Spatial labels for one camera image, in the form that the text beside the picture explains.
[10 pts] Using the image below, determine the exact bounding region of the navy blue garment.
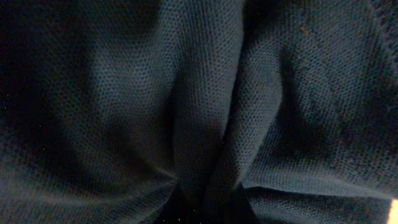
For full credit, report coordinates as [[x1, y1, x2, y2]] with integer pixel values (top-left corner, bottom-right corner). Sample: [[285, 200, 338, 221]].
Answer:
[[1, 0, 397, 223]]

